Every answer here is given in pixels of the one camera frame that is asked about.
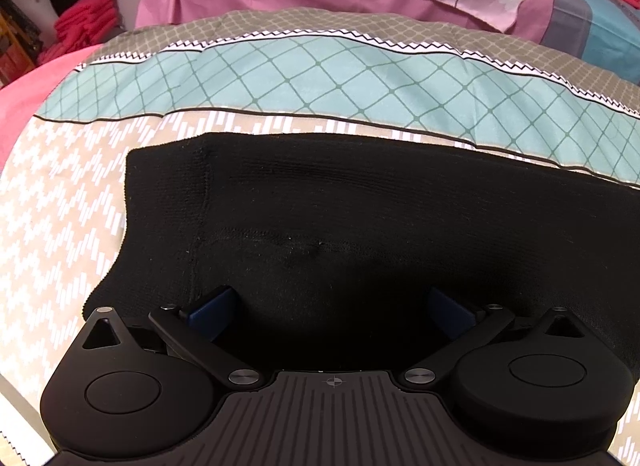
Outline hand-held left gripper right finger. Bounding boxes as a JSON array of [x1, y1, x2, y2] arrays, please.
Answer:
[[398, 287, 587, 389]]

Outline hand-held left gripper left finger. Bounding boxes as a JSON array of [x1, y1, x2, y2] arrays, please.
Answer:
[[80, 285, 265, 390]]

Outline black pants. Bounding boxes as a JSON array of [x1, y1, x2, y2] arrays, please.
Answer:
[[80, 132, 640, 378]]

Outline patterned teal and beige quilt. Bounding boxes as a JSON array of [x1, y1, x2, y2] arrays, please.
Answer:
[[0, 8, 640, 466]]

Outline pink bedsheet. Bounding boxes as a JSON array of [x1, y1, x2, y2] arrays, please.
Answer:
[[0, 43, 107, 167]]

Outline blue and grey bedding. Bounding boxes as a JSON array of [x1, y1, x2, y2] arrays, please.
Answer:
[[529, 0, 640, 85]]

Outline pile of red clothes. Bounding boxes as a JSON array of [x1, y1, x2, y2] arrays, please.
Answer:
[[37, 0, 122, 66]]

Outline wooden shelf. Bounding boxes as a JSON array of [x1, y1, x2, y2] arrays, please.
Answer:
[[0, 0, 40, 90]]

